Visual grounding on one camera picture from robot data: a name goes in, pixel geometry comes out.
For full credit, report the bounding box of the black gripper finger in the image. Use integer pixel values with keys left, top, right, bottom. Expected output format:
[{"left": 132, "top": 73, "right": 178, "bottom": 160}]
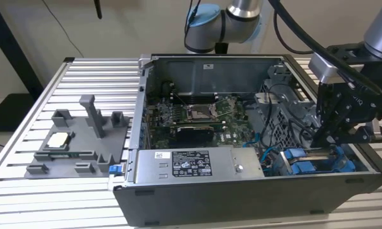
[
  {"left": 333, "top": 94, "right": 357, "bottom": 144},
  {"left": 310, "top": 83, "right": 341, "bottom": 147}
]

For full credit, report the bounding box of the grey metal disk bay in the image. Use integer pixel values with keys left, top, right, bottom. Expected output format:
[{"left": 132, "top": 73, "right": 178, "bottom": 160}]
[{"left": 246, "top": 78, "right": 357, "bottom": 177}]

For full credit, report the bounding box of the green motherboard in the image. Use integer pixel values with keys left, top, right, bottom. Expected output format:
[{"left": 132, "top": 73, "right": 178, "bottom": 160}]
[{"left": 146, "top": 94, "right": 259, "bottom": 150}]

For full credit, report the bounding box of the metal socket cover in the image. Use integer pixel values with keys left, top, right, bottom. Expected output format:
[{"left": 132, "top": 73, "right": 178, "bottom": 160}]
[{"left": 215, "top": 98, "right": 236, "bottom": 117}]

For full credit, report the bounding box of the CPU socket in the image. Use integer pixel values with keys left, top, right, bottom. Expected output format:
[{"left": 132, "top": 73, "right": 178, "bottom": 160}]
[{"left": 186, "top": 104, "right": 218, "bottom": 120}]

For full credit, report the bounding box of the silver power supply unit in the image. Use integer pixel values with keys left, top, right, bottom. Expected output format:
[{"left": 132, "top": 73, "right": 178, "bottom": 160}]
[{"left": 134, "top": 147, "right": 265, "bottom": 184}]

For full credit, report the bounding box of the thin metal locking lever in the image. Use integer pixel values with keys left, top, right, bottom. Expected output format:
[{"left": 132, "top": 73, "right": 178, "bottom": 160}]
[{"left": 174, "top": 92, "right": 190, "bottom": 106}]

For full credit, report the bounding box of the black open PC case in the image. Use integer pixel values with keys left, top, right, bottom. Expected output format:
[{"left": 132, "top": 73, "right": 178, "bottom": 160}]
[{"left": 112, "top": 52, "right": 382, "bottom": 227}]

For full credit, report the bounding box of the grey parts rack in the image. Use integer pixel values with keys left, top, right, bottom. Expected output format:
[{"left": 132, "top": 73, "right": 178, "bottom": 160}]
[{"left": 24, "top": 94, "right": 134, "bottom": 179}]

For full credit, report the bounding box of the black antenna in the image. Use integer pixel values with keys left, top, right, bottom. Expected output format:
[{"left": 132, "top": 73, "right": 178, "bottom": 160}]
[{"left": 93, "top": 0, "right": 103, "bottom": 19}]

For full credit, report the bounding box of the green RAM stick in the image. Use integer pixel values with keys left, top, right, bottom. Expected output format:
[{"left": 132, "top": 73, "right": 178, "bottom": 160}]
[{"left": 47, "top": 152, "right": 93, "bottom": 159}]

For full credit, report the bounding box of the silver CPU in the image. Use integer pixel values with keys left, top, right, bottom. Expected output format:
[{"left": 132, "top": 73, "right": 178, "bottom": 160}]
[{"left": 47, "top": 132, "right": 71, "bottom": 148}]

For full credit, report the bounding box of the black desk leg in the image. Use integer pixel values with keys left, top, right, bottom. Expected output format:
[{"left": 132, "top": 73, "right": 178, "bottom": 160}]
[{"left": 0, "top": 0, "right": 47, "bottom": 132}]

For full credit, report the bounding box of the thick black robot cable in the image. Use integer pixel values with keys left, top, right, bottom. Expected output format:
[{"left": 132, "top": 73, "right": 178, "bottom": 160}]
[{"left": 267, "top": 0, "right": 382, "bottom": 94}]

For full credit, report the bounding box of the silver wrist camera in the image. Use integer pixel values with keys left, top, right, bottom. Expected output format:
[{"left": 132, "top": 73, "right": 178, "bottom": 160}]
[{"left": 307, "top": 53, "right": 342, "bottom": 84}]

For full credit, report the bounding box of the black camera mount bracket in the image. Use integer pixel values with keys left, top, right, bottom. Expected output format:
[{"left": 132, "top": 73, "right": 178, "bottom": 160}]
[{"left": 326, "top": 44, "right": 370, "bottom": 64}]

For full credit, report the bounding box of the long black wire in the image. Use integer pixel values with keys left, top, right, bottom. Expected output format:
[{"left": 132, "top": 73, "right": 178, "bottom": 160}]
[{"left": 261, "top": 83, "right": 294, "bottom": 144}]

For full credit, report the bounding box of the thin blue wire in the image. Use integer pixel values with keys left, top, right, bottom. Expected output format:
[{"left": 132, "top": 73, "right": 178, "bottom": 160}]
[
  {"left": 261, "top": 147, "right": 286, "bottom": 173},
  {"left": 244, "top": 139, "right": 277, "bottom": 146}
]

